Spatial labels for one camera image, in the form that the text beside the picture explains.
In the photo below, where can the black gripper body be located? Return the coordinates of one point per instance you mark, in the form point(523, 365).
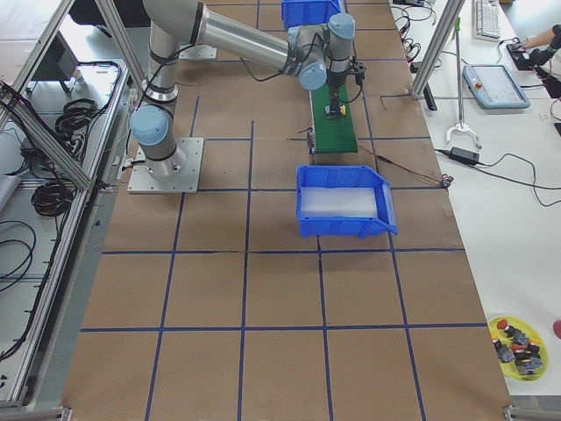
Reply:
point(336, 82)

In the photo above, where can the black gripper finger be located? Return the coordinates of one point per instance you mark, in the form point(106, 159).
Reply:
point(334, 98)

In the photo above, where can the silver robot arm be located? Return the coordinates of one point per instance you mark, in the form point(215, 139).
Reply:
point(189, 39)

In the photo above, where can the yellow plate of buttons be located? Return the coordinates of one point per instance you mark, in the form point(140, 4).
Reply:
point(519, 348)

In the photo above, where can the person hand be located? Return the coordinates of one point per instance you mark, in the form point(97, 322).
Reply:
point(532, 42)

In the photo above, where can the green conveyor belt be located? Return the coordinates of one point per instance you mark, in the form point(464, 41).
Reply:
point(330, 135)

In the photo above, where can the blue left plastic bin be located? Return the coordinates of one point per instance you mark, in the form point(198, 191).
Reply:
point(308, 12)

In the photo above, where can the blue plastic bin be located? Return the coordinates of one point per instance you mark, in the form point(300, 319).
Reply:
point(343, 201)
point(308, 12)

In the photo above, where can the blue right plastic bin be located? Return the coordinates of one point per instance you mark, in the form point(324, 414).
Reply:
point(343, 201)

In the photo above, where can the white reach grabber tool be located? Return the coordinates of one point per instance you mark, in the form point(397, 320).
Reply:
point(461, 127)

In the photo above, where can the black power adapter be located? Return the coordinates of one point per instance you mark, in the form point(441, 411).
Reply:
point(464, 156)

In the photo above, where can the teach pendant tablet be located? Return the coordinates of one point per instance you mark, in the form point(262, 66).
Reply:
point(494, 87)

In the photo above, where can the white keyboard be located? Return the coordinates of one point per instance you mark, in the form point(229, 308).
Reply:
point(485, 20)

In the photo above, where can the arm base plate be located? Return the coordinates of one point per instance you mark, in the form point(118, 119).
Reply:
point(179, 173)
point(199, 53)

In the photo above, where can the aluminium frame post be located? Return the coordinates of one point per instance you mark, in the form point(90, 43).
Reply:
point(452, 8)

